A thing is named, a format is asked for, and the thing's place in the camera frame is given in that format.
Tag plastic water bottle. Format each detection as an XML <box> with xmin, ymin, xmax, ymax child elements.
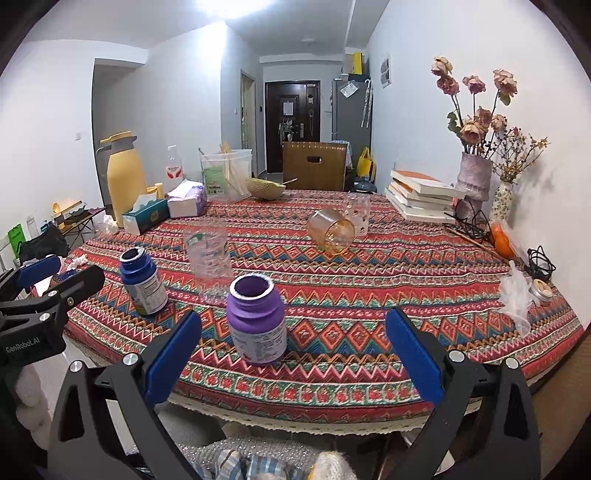
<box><xmin>165</xmin><ymin>145</ymin><xmax>184</xmax><ymax>192</ymax></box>

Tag clear plastic glove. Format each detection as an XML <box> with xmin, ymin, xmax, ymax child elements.
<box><xmin>499</xmin><ymin>260</ymin><xmax>534</xmax><ymax>337</ymax></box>

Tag round metal tin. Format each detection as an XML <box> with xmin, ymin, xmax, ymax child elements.
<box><xmin>530</xmin><ymin>279</ymin><xmax>554</xmax><ymax>305</ymax></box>

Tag pink ceramic vase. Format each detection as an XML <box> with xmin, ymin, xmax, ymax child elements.
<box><xmin>456</xmin><ymin>153</ymin><xmax>492</xmax><ymax>220</ymax></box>

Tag clear floral glass jar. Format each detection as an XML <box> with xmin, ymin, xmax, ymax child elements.
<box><xmin>344</xmin><ymin>193</ymin><xmax>370</xmax><ymax>238</ymax></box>

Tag dark entrance door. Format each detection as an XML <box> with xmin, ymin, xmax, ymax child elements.
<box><xmin>264</xmin><ymin>81</ymin><xmax>321</xmax><ymax>173</ymax></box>

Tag yellow tote bag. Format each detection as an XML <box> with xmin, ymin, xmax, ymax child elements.
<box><xmin>356</xmin><ymin>147</ymin><xmax>374</xmax><ymax>178</ymax></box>

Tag purple open bottle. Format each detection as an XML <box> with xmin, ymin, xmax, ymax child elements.
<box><xmin>226</xmin><ymin>273</ymin><xmax>287</xmax><ymax>365</ymax></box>

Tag yellow thermos jug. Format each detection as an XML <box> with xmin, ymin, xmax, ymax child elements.
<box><xmin>96</xmin><ymin>131</ymin><xmax>147</xmax><ymax>228</ymax></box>

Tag dried pink roses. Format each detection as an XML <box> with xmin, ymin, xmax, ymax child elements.
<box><xmin>431</xmin><ymin>56</ymin><xmax>518</xmax><ymax>160</ymax></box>

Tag dried yellow twig flowers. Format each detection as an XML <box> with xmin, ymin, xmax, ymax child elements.
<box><xmin>493</xmin><ymin>127</ymin><xmax>550</xmax><ymax>184</ymax></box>

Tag amber glass cup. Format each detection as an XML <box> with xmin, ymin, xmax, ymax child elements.
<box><xmin>307</xmin><ymin>208</ymin><xmax>355</xmax><ymax>255</ymax></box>

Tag black coiled cable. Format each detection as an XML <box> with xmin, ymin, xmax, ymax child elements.
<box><xmin>525</xmin><ymin>244</ymin><xmax>557</xmax><ymax>283</ymax></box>

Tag small folding side table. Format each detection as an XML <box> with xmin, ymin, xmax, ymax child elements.
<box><xmin>53</xmin><ymin>201</ymin><xmax>106</xmax><ymax>249</ymax></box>

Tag green yellow bowl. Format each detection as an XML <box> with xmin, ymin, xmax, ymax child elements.
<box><xmin>246</xmin><ymin>178</ymin><xmax>286</xmax><ymax>201</ymax></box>

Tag floral white slim vase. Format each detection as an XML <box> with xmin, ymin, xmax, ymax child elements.
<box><xmin>489</xmin><ymin>182</ymin><xmax>514</xmax><ymax>221</ymax></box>

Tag black bag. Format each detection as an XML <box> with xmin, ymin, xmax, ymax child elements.
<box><xmin>19</xmin><ymin>224</ymin><xmax>70</xmax><ymax>263</ymax></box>

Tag green tissue box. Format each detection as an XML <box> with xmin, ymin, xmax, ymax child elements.
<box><xmin>122</xmin><ymin>193</ymin><xmax>169</xmax><ymax>236</ymax></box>

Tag white purple tissue pack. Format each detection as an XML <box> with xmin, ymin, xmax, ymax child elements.
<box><xmin>167</xmin><ymin>179</ymin><xmax>207</xmax><ymax>219</ymax></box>

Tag bag of oranges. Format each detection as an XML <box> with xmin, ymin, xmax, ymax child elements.
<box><xmin>490</xmin><ymin>219</ymin><xmax>528</xmax><ymax>262</ymax></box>

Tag wooden chopstick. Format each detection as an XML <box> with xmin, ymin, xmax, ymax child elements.
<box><xmin>445</xmin><ymin>225</ymin><xmax>500</xmax><ymax>258</ymax></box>

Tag black wire tangle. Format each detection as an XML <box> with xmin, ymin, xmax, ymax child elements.
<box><xmin>444</xmin><ymin>198</ymin><xmax>494</xmax><ymax>244</ymax></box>

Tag blue open bottle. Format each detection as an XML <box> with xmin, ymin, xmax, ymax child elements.
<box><xmin>119</xmin><ymin>247</ymin><xmax>168</xmax><ymax>317</ymax></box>

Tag grey refrigerator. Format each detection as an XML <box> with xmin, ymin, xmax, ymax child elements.
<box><xmin>331</xmin><ymin>78</ymin><xmax>372</xmax><ymax>164</ymax></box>

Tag patterned red tablecloth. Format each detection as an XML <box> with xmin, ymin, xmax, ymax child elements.
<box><xmin>66</xmin><ymin>190</ymin><xmax>584</xmax><ymax>434</ymax></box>

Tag clear plastic container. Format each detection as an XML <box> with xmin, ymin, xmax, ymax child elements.
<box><xmin>200</xmin><ymin>149</ymin><xmax>252</xmax><ymax>203</ymax></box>

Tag stack of books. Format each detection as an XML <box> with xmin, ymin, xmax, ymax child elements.
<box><xmin>385</xmin><ymin>170</ymin><xmax>466</xmax><ymax>224</ymax></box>

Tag wooden chair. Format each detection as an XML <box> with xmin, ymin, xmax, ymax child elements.
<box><xmin>283</xmin><ymin>142</ymin><xmax>348</xmax><ymax>191</ymax></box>

